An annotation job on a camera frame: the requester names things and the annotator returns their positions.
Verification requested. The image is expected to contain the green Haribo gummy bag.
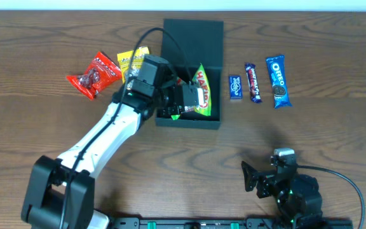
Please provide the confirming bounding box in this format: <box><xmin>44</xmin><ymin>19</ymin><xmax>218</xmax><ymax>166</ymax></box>
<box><xmin>184</xmin><ymin>64</ymin><xmax>212</xmax><ymax>116</ymax></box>

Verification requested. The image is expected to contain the dark green hinged box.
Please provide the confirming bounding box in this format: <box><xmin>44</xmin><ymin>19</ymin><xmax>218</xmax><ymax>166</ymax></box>
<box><xmin>155</xmin><ymin>18</ymin><xmax>224</xmax><ymax>130</ymax></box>

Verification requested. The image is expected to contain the yellow candy bag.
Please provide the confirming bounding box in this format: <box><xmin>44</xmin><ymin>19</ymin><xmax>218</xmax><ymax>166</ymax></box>
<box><xmin>117</xmin><ymin>46</ymin><xmax>150</xmax><ymax>83</ymax></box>

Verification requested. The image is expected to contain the blue Eclipse mint box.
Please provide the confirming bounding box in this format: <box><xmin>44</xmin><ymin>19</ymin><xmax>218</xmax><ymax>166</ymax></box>
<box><xmin>229</xmin><ymin>75</ymin><xmax>243</xmax><ymax>99</ymax></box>

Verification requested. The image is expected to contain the red candy bag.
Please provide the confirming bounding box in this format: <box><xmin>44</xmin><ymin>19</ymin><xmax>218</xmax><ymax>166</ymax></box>
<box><xmin>66</xmin><ymin>52</ymin><xmax>122</xmax><ymax>100</ymax></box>

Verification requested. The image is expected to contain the Dairy Milk chocolate bar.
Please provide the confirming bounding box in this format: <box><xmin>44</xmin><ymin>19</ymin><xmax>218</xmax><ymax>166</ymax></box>
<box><xmin>245</xmin><ymin>62</ymin><xmax>262</xmax><ymax>104</ymax></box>

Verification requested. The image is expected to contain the blue Oreo cookie pack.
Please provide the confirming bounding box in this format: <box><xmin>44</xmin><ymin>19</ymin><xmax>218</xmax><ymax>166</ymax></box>
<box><xmin>266</xmin><ymin>55</ymin><xmax>292</xmax><ymax>109</ymax></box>

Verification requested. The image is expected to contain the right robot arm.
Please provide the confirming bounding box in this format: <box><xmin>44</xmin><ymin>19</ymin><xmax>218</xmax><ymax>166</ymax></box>
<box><xmin>241</xmin><ymin>162</ymin><xmax>327</xmax><ymax>228</ymax></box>

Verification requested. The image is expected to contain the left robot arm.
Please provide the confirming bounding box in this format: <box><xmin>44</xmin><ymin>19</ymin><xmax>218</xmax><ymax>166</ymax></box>
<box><xmin>20</xmin><ymin>55</ymin><xmax>205</xmax><ymax>228</ymax></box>

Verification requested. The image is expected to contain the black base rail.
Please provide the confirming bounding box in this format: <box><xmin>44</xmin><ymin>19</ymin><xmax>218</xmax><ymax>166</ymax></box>
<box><xmin>107</xmin><ymin>218</ymin><xmax>353</xmax><ymax>229</ymax></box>

